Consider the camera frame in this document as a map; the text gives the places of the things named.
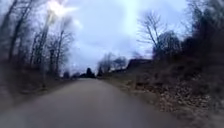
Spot grey asphalt road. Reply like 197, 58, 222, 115
0, 77, 188, 128

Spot leaf-strewn grass bank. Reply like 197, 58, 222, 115
99, 59, 224, 128

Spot dark building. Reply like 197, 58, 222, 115
125, 58, 153, 71

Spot grass verge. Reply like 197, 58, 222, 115
0, 75, 78, 111

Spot dark trees and bushes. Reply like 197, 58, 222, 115
136, 0, 224, 68

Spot row of bare trees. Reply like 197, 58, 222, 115
0, 0, 75, 80

